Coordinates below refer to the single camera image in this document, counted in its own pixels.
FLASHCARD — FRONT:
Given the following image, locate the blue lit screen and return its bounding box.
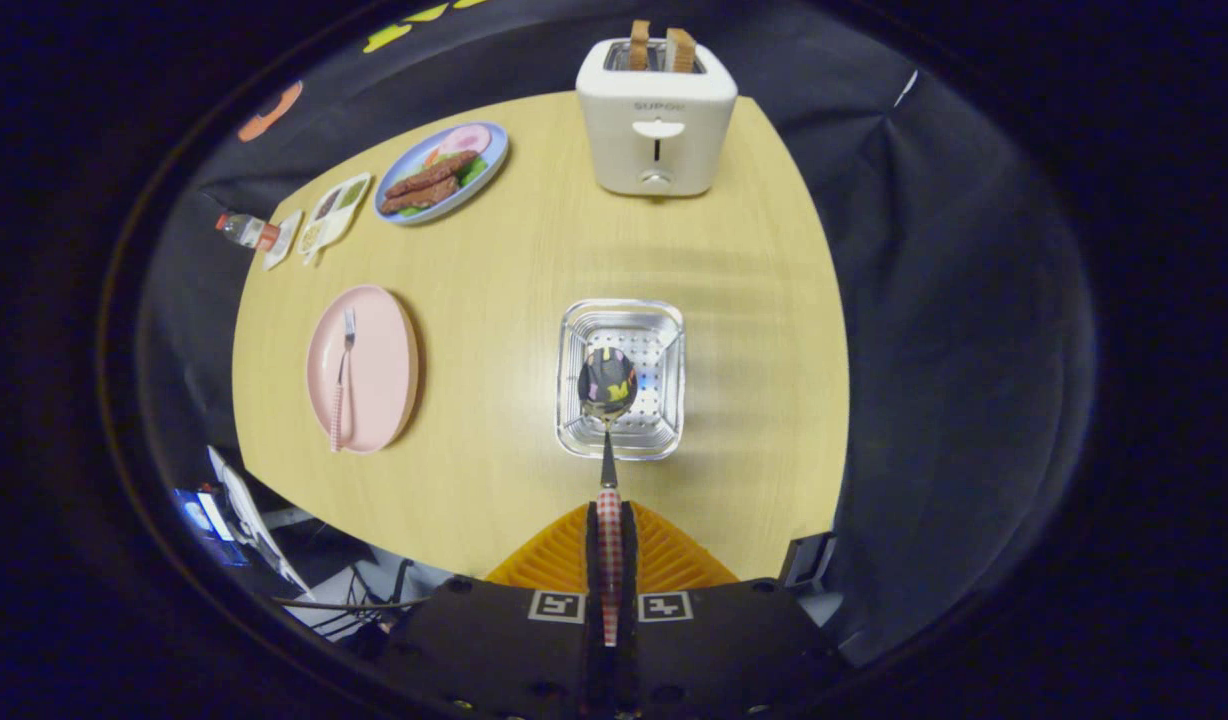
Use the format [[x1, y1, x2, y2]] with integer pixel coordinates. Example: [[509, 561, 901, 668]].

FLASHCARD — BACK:
[[174, 487, 237, 546]]

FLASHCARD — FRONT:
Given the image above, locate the clear bottle with red label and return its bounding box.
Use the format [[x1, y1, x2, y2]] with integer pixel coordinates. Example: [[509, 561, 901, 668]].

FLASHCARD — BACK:
[[215, 212, 281, 251]]

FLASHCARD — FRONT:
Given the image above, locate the blue plate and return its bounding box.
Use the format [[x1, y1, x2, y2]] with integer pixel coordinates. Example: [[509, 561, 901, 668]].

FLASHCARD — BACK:
[[373, 122, 510, 226]]

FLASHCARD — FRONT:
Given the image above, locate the black table bracket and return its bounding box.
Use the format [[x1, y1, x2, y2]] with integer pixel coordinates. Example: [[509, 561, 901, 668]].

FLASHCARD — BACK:
[[779, 533, 837, 591]]

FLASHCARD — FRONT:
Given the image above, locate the white toaster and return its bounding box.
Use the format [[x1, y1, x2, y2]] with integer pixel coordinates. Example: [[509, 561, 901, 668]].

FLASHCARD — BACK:
[[576, 38, 739, 198]]

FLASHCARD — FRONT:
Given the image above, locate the pink plate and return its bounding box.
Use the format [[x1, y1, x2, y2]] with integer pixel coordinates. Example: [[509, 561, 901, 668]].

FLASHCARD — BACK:
[[306, 285, 421, 455]]

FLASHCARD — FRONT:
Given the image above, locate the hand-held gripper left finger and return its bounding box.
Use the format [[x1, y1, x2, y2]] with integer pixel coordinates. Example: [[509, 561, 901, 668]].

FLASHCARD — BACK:
[[384, 500, 611, 720]]

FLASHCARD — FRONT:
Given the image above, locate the white divided condiment dish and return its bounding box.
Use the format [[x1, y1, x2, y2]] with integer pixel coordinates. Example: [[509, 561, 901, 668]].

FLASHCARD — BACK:
[[299, 172, 373, 266]]

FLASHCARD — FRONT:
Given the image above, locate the thin dark cable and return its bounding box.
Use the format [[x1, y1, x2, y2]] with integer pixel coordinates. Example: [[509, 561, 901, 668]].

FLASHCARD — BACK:
[[274, 595, 415, 613]]

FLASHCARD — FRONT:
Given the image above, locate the white angled stand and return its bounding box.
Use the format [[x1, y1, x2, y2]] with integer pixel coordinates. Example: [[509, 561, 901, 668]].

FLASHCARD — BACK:
[[206, 445, 315, 601]]

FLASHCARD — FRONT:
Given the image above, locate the fork with pink checkered handle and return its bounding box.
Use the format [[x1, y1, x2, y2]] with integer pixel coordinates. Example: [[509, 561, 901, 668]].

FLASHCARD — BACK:
[[330, 308, 358, 453]]

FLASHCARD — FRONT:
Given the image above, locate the small white square coaster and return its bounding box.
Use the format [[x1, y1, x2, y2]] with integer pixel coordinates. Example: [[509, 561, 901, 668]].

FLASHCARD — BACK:
[[263, 210, 304, 271]]

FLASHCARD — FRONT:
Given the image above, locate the pink ham slice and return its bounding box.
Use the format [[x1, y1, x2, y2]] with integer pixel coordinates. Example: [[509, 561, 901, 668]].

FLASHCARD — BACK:
[[436, 124, 493, 159]]

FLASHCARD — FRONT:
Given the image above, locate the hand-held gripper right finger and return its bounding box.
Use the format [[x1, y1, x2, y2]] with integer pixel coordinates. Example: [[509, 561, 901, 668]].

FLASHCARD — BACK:
[[610, 500, 845, 720]]

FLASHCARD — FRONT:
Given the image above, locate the black backdrop cloth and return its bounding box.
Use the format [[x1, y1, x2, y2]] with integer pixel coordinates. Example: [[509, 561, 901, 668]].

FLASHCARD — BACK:
[[134, 0, 1100, 666]]

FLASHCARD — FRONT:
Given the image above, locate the spoon with pink checkered handle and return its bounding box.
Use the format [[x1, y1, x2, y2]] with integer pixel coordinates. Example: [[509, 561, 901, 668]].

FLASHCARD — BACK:
[[577, 347, 639, 647]]

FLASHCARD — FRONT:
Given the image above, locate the brown sausage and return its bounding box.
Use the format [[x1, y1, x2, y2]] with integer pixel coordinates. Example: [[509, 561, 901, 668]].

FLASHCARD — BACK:
[[384, 150, 480, 198], [381, 177, 462, 215]]

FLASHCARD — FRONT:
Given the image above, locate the perforated metal tray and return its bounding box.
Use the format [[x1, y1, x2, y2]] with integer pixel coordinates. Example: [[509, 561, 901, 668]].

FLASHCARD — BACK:
[[556, 299, 686, 462]]

